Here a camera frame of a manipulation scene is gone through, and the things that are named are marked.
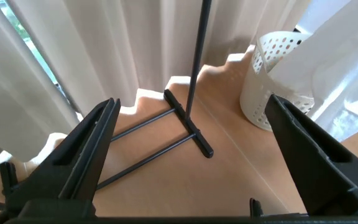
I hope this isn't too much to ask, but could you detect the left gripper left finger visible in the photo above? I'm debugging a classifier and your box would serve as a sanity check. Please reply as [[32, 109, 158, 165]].
[[5, 98, 121, 218]]

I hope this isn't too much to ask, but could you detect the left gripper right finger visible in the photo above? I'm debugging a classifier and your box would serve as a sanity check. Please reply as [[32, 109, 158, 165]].
[[264, 94, 358, 217]]

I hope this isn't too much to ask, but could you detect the white laundry basket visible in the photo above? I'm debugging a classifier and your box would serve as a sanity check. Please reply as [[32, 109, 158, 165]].
[[239, 30, 316, 132]]

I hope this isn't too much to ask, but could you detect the black clothes rack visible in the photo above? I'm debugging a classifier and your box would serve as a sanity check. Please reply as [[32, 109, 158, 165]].
[[96, 0, 214, 191]]

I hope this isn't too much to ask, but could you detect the white printed T-shirt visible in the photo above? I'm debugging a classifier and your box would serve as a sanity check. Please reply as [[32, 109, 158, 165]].
[[267, 0, 358, 142]]

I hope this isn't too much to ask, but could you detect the beige curtain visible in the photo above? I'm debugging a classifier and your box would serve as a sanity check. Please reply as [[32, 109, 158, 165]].
[[0, 0, 312, 172]]

